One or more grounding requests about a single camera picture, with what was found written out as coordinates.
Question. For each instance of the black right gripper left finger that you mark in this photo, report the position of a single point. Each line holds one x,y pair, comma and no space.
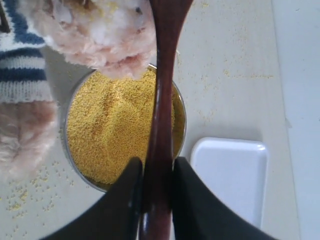
115,216

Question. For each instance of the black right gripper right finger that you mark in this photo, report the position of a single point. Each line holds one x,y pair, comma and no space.
199,215

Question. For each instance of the dark wooden spoon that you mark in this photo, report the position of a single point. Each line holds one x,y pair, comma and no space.
155,221

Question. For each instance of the beige teddy bear striped sweater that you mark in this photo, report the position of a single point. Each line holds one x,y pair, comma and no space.
115,37

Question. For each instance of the white rectangular plastic tray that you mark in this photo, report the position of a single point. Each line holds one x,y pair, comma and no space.
235,171

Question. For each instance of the yellow millet grains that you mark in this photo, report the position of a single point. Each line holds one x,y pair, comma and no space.
109,122

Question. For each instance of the steel bowl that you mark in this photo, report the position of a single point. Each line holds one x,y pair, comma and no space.
178,130

